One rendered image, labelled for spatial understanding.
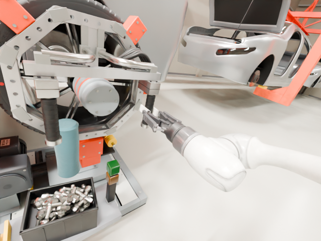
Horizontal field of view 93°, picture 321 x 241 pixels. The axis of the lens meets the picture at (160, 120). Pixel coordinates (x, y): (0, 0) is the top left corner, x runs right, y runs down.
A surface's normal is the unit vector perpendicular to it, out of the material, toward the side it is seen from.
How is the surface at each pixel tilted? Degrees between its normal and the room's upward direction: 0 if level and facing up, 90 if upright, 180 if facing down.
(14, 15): 90
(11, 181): 90
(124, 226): 0
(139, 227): 0
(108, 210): 0
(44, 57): 90
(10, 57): 90
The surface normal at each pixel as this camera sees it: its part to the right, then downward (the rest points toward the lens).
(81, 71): 0.59, 0.48
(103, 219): 0.22, -0.87
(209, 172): -0.68, 0.16
